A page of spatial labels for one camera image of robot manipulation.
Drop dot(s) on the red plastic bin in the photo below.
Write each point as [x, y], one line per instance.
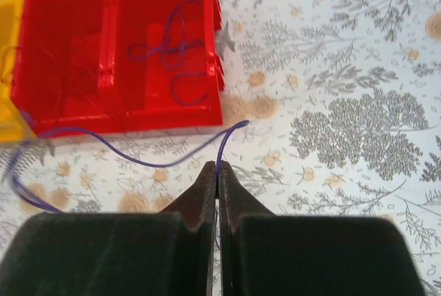
[164, 69]
[59, 69]

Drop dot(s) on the yellow plastic bin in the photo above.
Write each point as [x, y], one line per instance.
[13, 125]

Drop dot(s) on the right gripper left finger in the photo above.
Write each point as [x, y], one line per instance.
[165, 253]

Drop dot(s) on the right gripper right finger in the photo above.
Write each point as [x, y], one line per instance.
[267, 254]

